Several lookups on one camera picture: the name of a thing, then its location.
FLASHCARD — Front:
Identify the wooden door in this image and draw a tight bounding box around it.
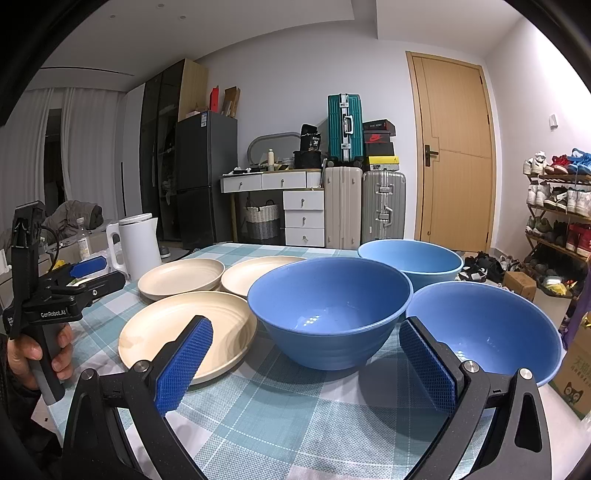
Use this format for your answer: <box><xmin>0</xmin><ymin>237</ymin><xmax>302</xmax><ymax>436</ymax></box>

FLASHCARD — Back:
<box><xmin>407</xmin><ymin>52</ymin><xmax>497</xmax><ymax>252</ymax></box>

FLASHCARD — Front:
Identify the stack of shoe boxes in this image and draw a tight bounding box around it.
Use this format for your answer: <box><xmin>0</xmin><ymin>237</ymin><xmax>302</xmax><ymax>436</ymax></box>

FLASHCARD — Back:
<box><xmin>363</xmin><ymin>119</ymin><xmax>400</xmax><ymax>171</ymax></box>

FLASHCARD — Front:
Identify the white electric kettle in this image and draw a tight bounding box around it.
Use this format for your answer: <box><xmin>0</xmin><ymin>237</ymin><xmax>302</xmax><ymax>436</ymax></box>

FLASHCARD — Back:
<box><xmin>106</xmin><ymin>213</ymin><xmax>161</xmax><ymax>281</ymax></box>

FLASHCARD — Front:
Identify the cream plate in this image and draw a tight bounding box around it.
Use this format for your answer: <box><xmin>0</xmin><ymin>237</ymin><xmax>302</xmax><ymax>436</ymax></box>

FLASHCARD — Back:
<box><xmin>221</xmin><ymin>256</ymin><xmax>304</xmax><ymax>298</ymax></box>
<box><xmin>137</xmin><ymin>258</ymin><xmax>225</xmax><ymax>301</ymax></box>
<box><xmin>117</xmin><ymin>290</ymin><xmax>259</xmax><ymax>386</ymax></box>

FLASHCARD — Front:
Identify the clear plastic bottle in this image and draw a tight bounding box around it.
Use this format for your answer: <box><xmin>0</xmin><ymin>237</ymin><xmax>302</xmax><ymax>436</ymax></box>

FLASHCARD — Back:
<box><xmin>76</xmin><ymin>217</ymin><xmax>91</xmax><ymax>261</ymax></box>

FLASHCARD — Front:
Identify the wooden shoe rack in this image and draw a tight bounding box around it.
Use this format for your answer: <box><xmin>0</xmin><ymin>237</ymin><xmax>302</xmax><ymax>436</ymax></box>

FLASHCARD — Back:
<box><xmin>525</xmin><ymin>170</ymin><xmax>590</xmax><ymax>281</ymax></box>

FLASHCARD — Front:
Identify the person's left hand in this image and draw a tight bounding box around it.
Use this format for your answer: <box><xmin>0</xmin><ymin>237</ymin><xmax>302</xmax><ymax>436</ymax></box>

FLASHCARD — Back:
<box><xmin>6</xmin><ymin>323</ymin><xmax>75</xmax><ymax>391</ymax></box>

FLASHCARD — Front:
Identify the woven laundry basket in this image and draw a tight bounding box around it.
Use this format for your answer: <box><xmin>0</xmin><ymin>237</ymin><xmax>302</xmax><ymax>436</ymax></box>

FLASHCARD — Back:
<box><xmin>245</xmin><ymin>200</ymin><xmax>280</xmax><ymax>243</ymax></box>

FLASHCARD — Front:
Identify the black refrigerator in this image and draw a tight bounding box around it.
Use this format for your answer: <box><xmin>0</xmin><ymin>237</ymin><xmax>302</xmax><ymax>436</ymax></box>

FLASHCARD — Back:
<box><xmin>174</xmin><ymin>111</ymin><xmax>238</xmax><ymax>250</ymax></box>

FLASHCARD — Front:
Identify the white drawer desk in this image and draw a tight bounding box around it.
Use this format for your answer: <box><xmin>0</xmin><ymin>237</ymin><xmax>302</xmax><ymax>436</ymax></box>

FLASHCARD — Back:
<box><xmin>221</xmin><ymin>169</ymin><xmax>325</xmax><ymax>248</ymax></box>

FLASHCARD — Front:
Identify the beige suitcase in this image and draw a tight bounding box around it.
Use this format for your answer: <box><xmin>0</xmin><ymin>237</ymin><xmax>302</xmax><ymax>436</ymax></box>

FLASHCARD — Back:
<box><xmin>325</xmin><ymin>167</ymin><xmax>363</xmax><ymax>250</ymax></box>

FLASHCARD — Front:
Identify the teal plaid tablecloth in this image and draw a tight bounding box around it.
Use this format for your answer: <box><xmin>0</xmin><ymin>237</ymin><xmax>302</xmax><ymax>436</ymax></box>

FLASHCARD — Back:
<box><xmin>73</xmin><ymin>243</ymin><xmax>446</xmax><ymax>479</ymax></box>

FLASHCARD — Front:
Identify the silver suitcase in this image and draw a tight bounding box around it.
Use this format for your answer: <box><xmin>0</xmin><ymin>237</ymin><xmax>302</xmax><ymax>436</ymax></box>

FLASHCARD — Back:
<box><xmin>362</xmin><ymin>170</ymin><xmax>407</xmax><ymax>243</ymax></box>

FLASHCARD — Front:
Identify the tall dark cabinet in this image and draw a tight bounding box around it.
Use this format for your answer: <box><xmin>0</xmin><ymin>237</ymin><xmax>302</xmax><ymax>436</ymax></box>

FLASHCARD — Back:
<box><xmin>139</xmin><ymin>59</ymin><xmax>208</xmax><ymax>242</ymax></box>

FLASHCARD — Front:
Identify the light blue bowl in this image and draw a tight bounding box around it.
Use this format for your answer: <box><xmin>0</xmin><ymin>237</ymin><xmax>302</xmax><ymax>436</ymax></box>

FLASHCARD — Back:
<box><xmin>358</xmin><ymin>239</ymin><xmax>464</xmax><ymax>291</ymax></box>

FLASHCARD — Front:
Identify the brown cardboard box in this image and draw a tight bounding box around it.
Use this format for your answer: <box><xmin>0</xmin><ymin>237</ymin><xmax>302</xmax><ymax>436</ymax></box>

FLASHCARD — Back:
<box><xmin>503</xmin><ymin>271</ymin><xmax>537</xmax><ymax>302</ymax></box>

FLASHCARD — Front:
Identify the teal suitcase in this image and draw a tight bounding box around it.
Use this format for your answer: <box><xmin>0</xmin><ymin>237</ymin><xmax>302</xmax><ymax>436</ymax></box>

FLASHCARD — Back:
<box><xmin>328</xmin><ymin>93</ymin><xmax>363</xmax><ymax>163</ymax></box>

